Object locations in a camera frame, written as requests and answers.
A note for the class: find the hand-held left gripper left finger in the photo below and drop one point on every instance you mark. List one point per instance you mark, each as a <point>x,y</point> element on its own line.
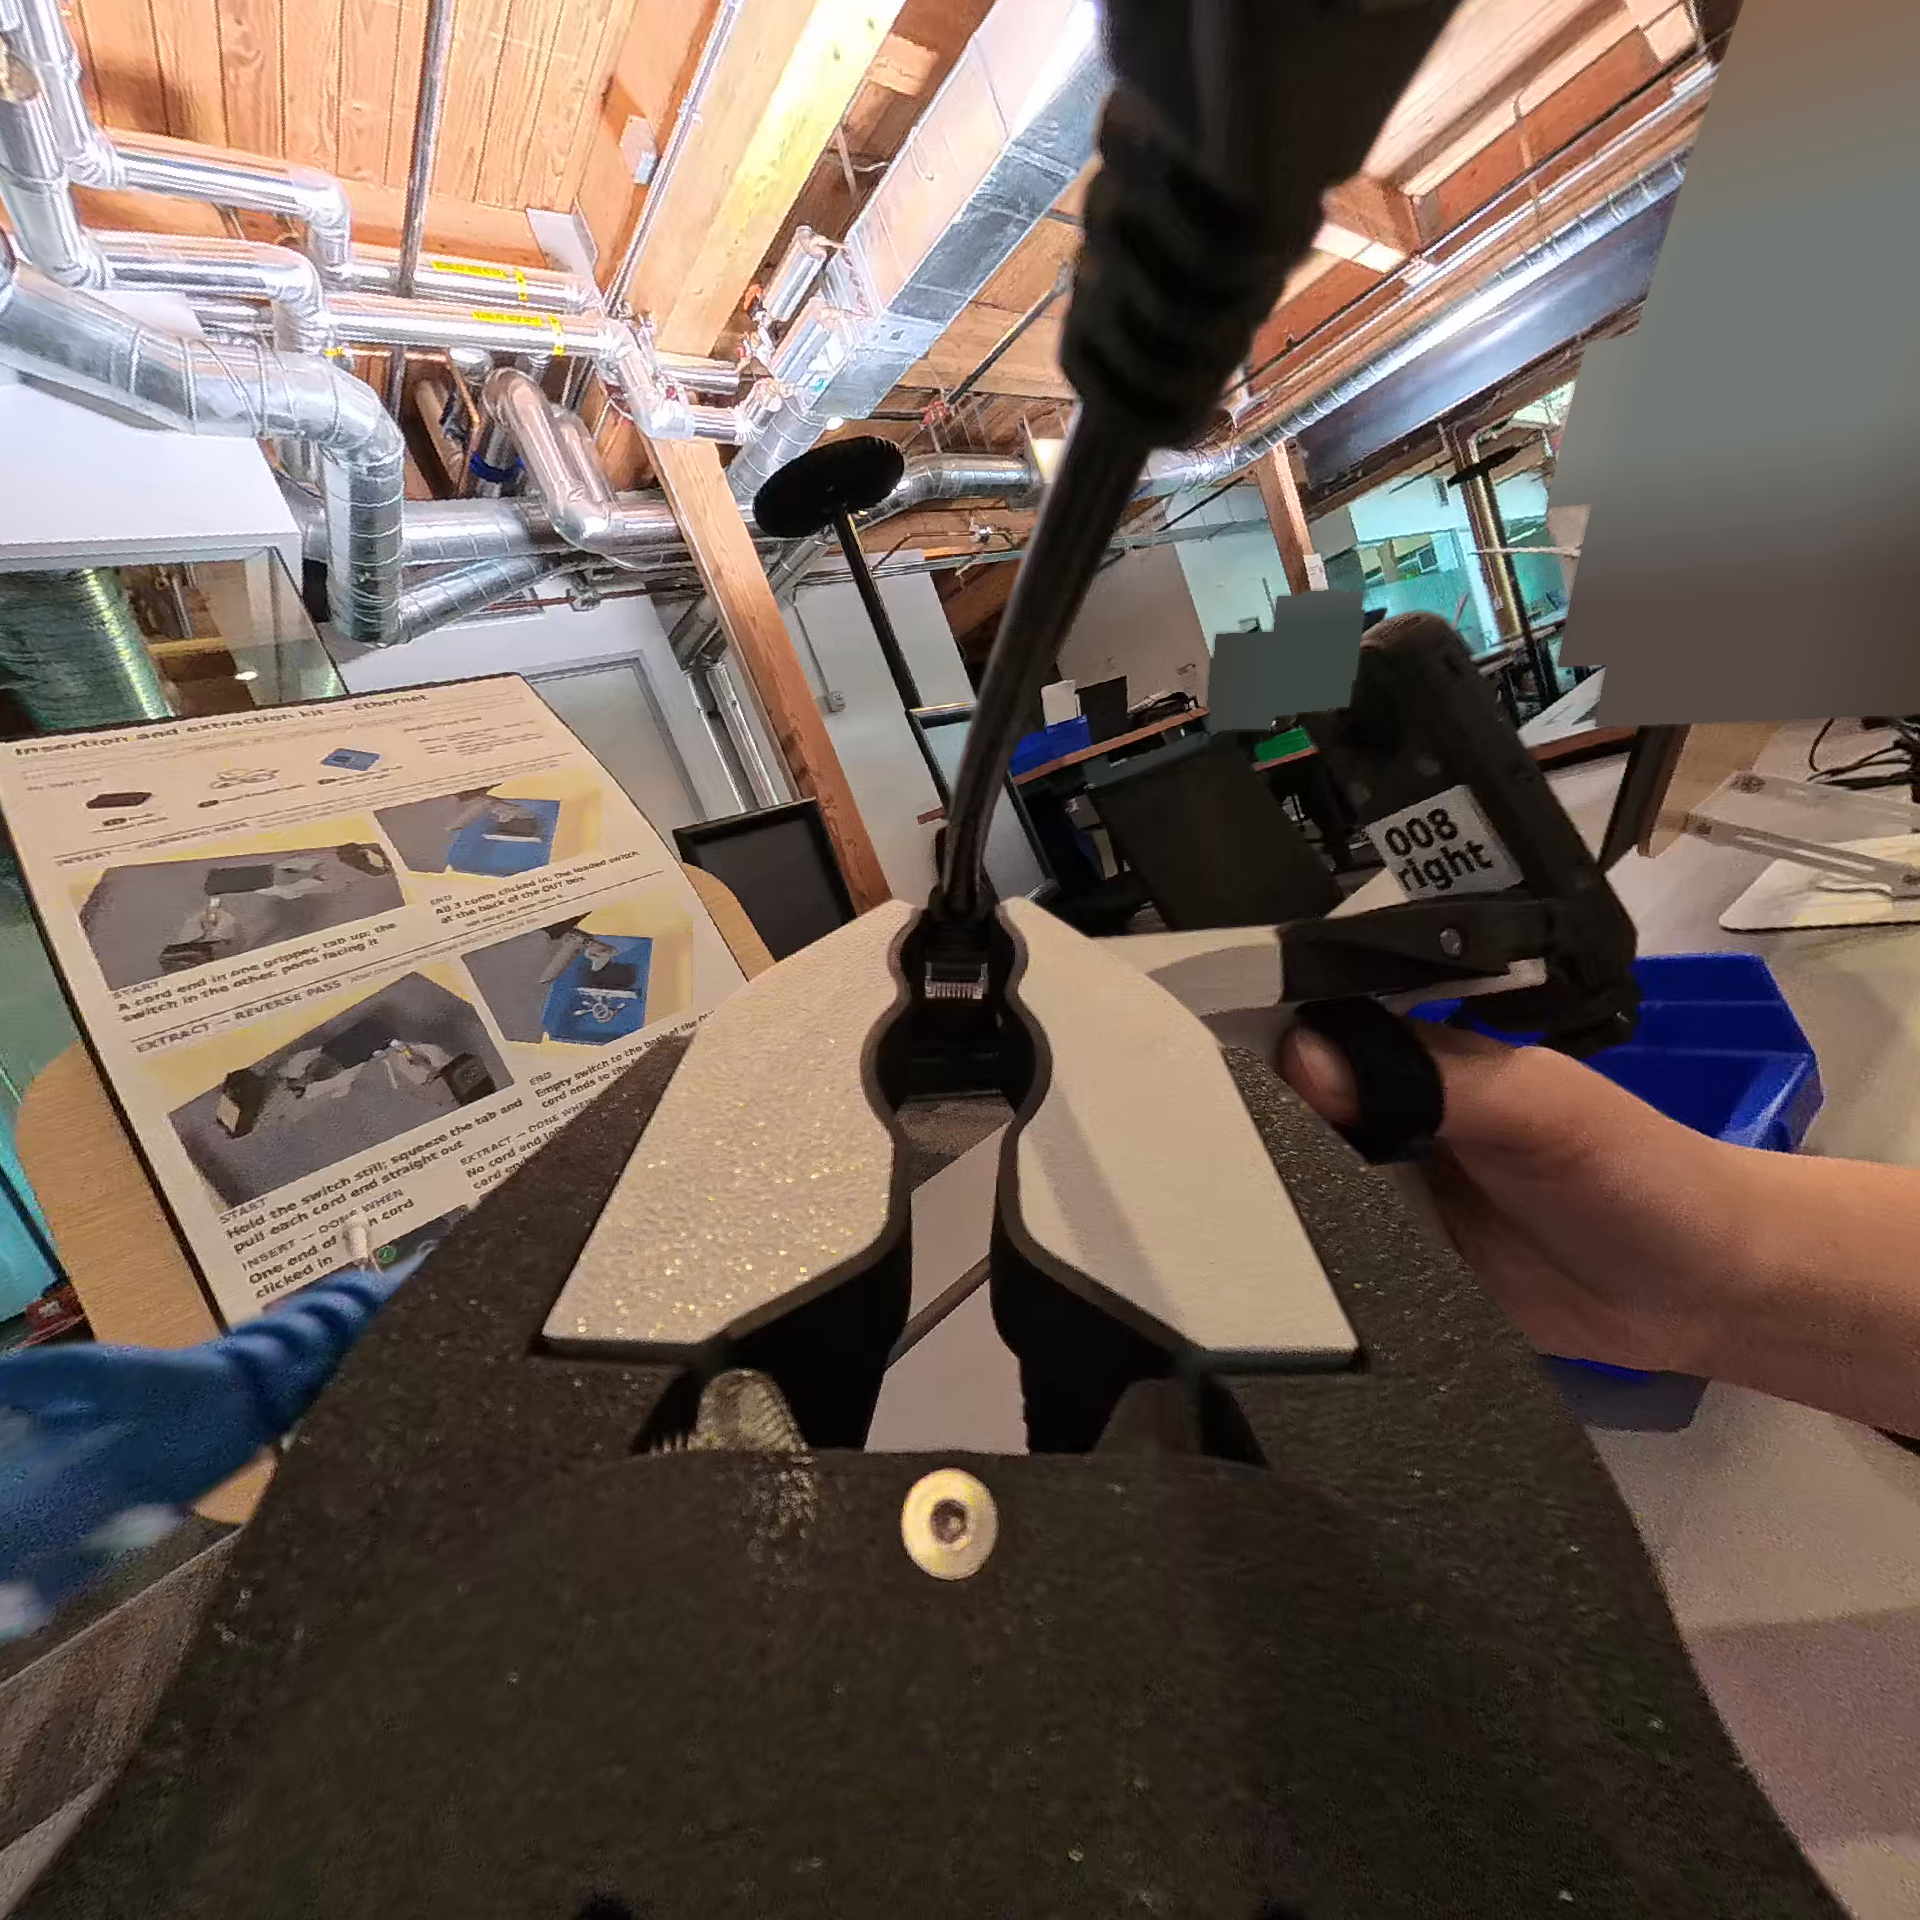
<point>718,1170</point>

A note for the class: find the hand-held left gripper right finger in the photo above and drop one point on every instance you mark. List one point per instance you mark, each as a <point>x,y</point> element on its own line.
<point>1169,1185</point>

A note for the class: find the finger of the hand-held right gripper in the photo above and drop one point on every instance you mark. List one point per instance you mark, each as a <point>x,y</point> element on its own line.
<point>1199,977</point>

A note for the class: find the blue plastic bin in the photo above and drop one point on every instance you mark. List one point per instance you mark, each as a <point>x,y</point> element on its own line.
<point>1713,1035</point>
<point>1053,741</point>

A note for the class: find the person's right hand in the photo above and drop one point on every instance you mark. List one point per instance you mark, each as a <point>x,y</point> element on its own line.
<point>1560,1200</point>

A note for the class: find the black office chair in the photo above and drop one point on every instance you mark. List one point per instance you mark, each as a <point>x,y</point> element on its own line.
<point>1199,827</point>

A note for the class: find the dark flat monitor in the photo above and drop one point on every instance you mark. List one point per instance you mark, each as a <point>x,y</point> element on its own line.
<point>774,877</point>

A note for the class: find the printed instruction poster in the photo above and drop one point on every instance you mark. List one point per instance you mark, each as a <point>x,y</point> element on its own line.
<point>331,961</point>

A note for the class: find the wooden pillar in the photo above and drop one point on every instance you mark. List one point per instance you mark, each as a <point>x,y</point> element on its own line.
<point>765,661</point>

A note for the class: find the black pole with round top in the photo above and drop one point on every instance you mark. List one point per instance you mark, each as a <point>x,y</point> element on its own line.
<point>826,480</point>

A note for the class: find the rectangular metal duct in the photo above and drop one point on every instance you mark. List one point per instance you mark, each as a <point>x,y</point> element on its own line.
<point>902,239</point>

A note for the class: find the silver ventilation duct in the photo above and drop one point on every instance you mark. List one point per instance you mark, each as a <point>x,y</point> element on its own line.
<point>210,389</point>

